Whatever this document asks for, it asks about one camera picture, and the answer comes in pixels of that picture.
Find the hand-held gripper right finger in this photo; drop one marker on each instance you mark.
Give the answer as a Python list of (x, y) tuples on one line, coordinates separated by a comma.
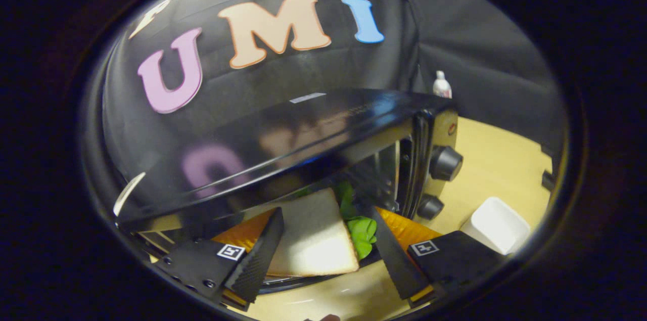
[(397, 260)]

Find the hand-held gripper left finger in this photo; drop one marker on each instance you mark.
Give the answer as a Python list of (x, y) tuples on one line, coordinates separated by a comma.
[(258, 260)]

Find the white bread lettuce sandwich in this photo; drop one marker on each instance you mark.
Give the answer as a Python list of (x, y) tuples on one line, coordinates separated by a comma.
[(313, 240)]

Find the black toaster oven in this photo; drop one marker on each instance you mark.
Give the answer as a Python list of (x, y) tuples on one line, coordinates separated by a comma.
[(303, 124)]

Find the white rectangular container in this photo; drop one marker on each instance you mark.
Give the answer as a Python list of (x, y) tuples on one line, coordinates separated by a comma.
[(498, 225)]

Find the white pink spray bottle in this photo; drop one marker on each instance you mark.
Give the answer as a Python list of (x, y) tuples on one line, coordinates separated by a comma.
[(442, 88)]

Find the black backdrop cloth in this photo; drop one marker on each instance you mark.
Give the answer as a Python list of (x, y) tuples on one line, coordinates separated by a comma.
[(455, 38)]

